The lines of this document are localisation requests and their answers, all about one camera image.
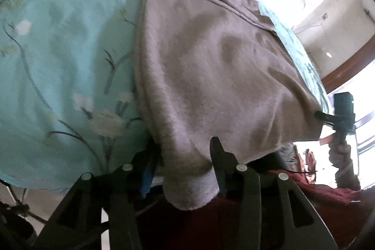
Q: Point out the teal floral bedsheet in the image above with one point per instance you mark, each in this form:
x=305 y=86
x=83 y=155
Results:
x=64 y=62

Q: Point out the brown wooden frame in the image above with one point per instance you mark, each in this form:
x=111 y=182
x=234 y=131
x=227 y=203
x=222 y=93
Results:
x=351 y=64

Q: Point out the person's right hand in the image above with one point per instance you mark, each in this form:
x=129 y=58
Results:
x=339 y=156

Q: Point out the person's dark red clothing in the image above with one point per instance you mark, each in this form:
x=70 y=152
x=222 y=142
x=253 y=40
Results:
x=205 y=226

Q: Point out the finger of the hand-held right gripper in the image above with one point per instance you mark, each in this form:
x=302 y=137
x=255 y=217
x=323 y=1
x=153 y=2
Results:
x=323 y=117

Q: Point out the grey-brown fleece garment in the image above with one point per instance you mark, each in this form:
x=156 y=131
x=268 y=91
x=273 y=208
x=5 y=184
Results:
x=216 y=71

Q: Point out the person's right forearm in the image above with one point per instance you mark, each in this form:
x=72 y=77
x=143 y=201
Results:
x=348 y=178

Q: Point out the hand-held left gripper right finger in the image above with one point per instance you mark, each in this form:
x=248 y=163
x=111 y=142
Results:
x=218 y=162

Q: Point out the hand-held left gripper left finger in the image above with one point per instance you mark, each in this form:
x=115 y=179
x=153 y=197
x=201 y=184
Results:
x=147 y=179

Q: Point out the metal folding frame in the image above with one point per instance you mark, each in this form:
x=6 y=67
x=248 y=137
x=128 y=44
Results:
x=20 y=206

